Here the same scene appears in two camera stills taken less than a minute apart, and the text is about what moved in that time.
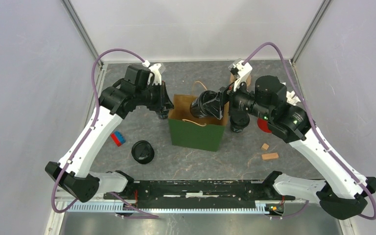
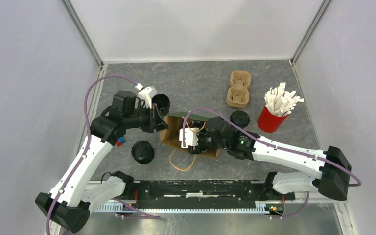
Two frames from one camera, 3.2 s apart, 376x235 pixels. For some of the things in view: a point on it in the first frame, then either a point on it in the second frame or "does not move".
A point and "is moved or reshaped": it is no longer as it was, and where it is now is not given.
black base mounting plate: x=198 y=194 does not move
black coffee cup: x=239 y=120 does not move
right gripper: x=225 y=96 -> x=199 y=149
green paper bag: x=188 y=131 is moved or reshaped
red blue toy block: x=117 y=138 does not move
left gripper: x=164 y=102 -> x=156 y=123
